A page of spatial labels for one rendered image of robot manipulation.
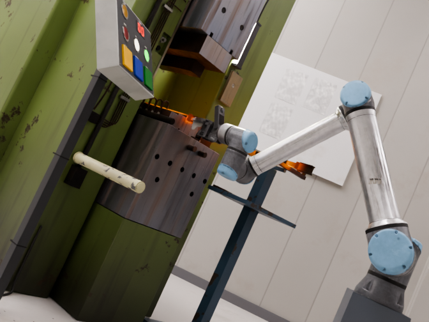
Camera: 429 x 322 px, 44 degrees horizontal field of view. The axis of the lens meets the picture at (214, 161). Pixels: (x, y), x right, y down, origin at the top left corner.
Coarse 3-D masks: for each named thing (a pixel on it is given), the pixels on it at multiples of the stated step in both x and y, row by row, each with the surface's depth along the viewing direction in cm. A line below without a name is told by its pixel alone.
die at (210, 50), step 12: (180, 36) 251; (192, 36) 246; (204, 36) 240; (180, 48) 248; (192, 48) 243; (204, 48) 240; (216, 48) 246; (204, 60) 246; (216, 60) 248; (228, 60) 253
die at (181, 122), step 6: (144, 108) 248; (150, 108) 246; (156, 108) 243; (162, 108) 241; (162, 114) 239; (168, 114) 237; (174, 114) 238; (180, 114) 241; (180, 120) 241; (186, 120) 244; (180, 126) 242; (186, 126) 245; (198, 126) 250; (186, 132) 246; (192, 132) 249
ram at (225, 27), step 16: (192, 0) 247; (208, 0) 240; (224, 0) 241; (240, 0) 248; (256, 0) 256; (192, 16) 243; (208, 16) 237; (224, 16) 244; (240, 16) 251; (256, 16) 259; (192, 32) 246; (208, 32) 240; (224, 32) 247; (240, 32) 254; (224, 48) 249; (240, 48) 257
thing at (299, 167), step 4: (252, 152) 284; (288, 160) 265; (288, 164) 264; (292, 164) 262; (296, 164) 260; (300, 164) 260; (304, 164) 258; (308, 164) 256; (296, 168) 259; (300, 168) 259; (304, 168) 258; (308, 168) 256; (312, 168) 254; (304, 172) 258; (308, 172) 254
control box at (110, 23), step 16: (96, 0) 183; (112, 0) 182; (96, 16) 182; (112, 16) 180; (128, 16) 191; (96, 32) 181; (112, 32) 179; (128, 32) 189; (144, 32) 207; (96, 48) 179; (112, 48) 178; (128, 48) 187; (144, 48) 204; (112, 64) 177; (144, 64) 202; (112, 80) 188; (128, 80) 189; (144, 96) 206
